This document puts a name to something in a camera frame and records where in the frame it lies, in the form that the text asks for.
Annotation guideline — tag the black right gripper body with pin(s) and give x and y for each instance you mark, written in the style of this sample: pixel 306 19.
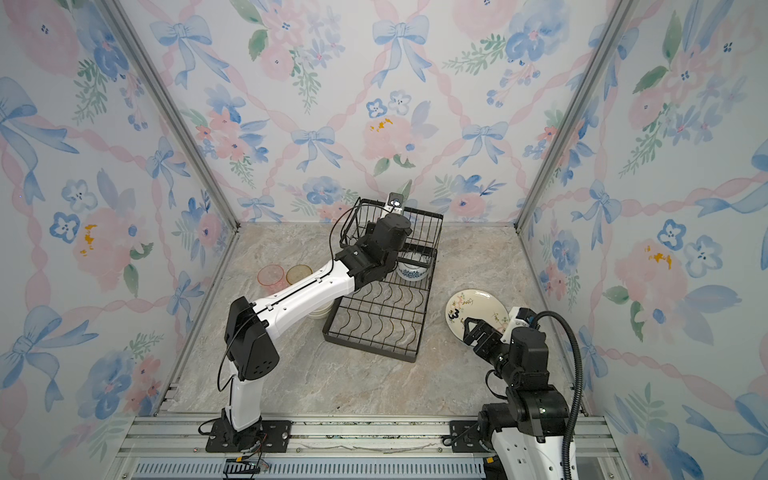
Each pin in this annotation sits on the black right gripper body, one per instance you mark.
pixel 492 349

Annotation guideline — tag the cream plate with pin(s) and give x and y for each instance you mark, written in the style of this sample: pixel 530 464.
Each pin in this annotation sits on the cream plate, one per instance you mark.
pixel 478 304

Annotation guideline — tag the black wire dish rack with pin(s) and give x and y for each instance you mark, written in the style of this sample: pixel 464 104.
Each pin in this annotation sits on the black wire dish rack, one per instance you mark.
pixel 387 317

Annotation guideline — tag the blue floral bowl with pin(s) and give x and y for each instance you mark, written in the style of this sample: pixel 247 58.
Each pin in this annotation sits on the blue floral bowl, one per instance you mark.
pixel 411 273

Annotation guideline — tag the yellow glass cup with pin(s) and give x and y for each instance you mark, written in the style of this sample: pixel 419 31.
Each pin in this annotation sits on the yellow glass cup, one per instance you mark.
pixel 297 273

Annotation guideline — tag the pink glass cup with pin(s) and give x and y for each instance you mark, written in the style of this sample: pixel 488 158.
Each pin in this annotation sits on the pink glass cup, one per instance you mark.
pixel 272 279

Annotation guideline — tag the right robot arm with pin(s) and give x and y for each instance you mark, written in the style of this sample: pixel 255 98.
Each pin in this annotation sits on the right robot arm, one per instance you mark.
pixel 531 429

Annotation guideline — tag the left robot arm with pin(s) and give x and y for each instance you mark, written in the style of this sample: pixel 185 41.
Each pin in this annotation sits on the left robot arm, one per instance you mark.
pixel 253 327

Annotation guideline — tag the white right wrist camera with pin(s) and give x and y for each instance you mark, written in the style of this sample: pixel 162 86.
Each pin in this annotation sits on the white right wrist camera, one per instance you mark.
pixel 518 317

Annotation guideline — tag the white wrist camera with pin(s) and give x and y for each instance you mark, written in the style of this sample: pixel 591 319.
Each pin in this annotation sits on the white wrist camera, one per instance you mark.
pixel 394 203
pixel 518 317

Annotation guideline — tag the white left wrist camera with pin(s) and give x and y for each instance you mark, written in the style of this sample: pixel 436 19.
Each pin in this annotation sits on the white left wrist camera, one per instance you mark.
pixel 394 203

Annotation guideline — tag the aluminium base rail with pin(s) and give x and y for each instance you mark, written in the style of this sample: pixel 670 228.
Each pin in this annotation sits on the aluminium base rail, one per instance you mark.
pixel 173 446

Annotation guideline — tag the aluminium corner post right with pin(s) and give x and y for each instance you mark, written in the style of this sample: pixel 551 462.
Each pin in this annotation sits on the aluminium corner post right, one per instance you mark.
pixel 614 28

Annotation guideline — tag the aluminium corner post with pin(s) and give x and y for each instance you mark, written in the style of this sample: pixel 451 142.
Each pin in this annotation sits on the aluminium corner post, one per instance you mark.
pixel 117 19
pixel 614 28

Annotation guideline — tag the aluminium corner post left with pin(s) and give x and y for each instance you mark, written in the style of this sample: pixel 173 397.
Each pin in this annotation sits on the aluminium corner post left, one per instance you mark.
pixel 117 19

